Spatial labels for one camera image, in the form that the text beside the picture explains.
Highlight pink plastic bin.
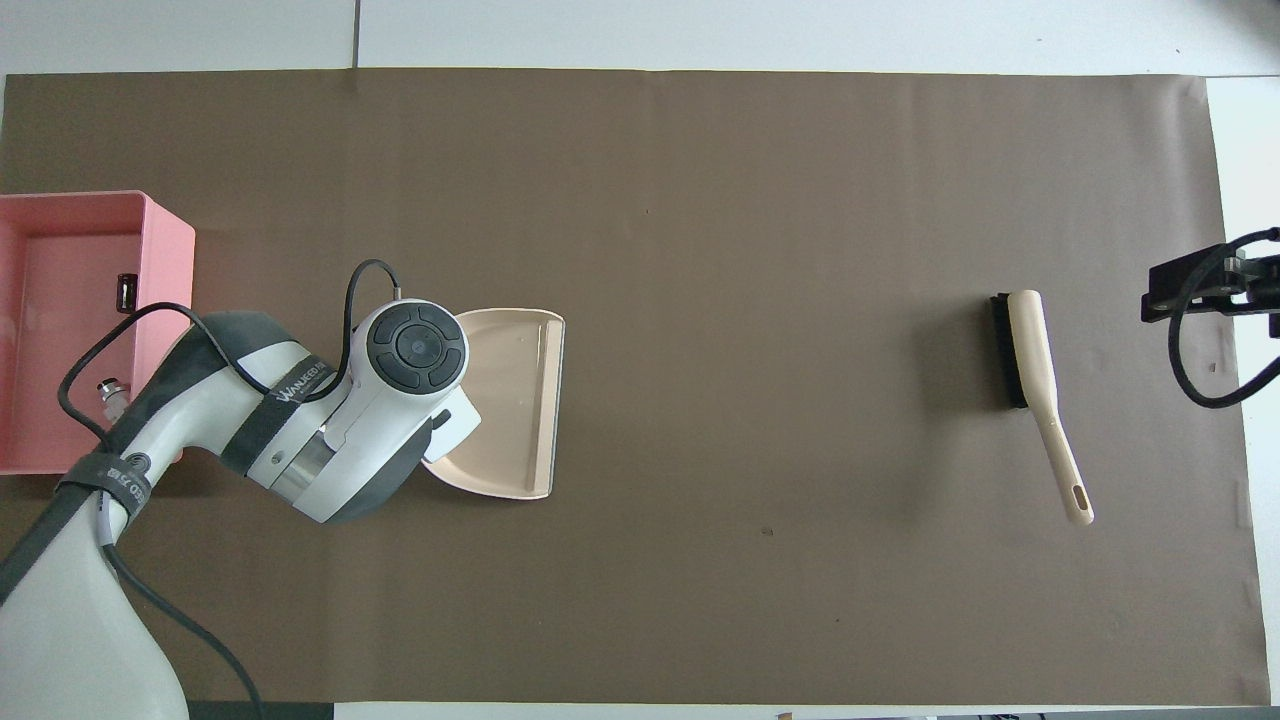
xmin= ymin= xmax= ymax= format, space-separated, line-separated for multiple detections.
xmin=0 ymin=191 xmax=197 ymax=477

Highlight beige plastic dustpan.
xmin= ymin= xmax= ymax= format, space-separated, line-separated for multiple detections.
xmin=420 ymin=308 xmax=567 ymax=501

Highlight beige hand brush black bristles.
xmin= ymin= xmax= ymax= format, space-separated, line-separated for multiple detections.
xmin=990 ymin=289 xmax=1096 ymax=528

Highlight black cable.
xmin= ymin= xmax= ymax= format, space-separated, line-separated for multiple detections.
xmin=1167 ymin=227 xmax=1280 ymax=410
xmin=57 ymin=259 xmax=403 ymax=720

